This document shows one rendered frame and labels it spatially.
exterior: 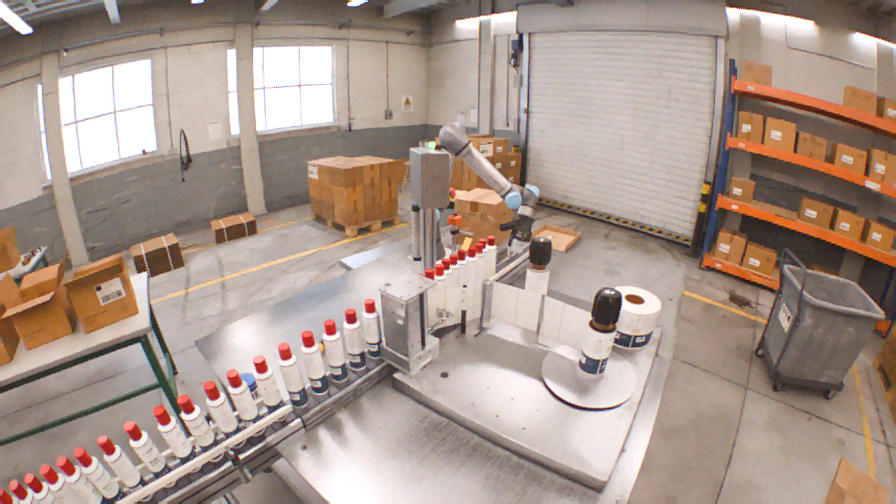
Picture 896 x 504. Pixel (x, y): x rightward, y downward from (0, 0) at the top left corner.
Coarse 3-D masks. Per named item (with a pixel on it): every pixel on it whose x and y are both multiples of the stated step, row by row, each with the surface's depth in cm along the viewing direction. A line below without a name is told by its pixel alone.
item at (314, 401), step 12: (504, 264) 179; (504, 276) 168; (372, 360) 112; (348, 372) 106; (360, 372) 106; (336, 384) 100; (348, 384) 101; (312, 396) 95; (324, 396) 95; (312, 408) 91
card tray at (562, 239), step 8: (544, 224) 241; (536, 232) 232; (544, 232) 237; (552, 232) 237; (560, 232) 236; (568, 232) 233; (576, 232) 229; (552, 240) 223; (560, 240) 223; (568, 240) 224; (576, 240) 223; (552, 248) 211; (560, 248) 211; (568, 248) 212
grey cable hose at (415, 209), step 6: (414, 204) 128; (414, 210) 127; (414, 216) 128; (414, 222) 129; (414, 228) 130; (420, 228) 131; (414, 234) 130; (420, 234) 132; (414, 240) 132; (420, 240) 133; (414, 246) 133; (420, 246) 133; (414, 252) 134; (420, 252) 134; (414, 258) 134; (420, 258) 135
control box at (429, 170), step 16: (416, 160) 121; (432, 160) 117; (448, 160) 119; (416, 176) 124; (432, 176) 119; (448, 176) 121; (416, 192) 126; (432, 192) 121; (448, 192) 123; (432, 208) 124
